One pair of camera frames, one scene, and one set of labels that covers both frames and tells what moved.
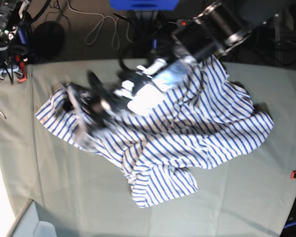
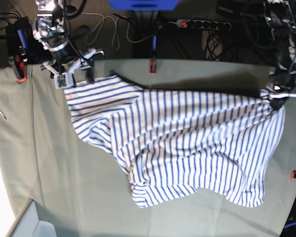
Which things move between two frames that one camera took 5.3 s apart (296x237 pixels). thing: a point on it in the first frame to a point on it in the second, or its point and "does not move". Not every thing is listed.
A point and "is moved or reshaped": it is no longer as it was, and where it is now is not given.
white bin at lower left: x=27 y=224 does not move
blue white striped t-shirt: x=203 y=117 is moved or reshaped
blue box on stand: x=166 y=5 does not move
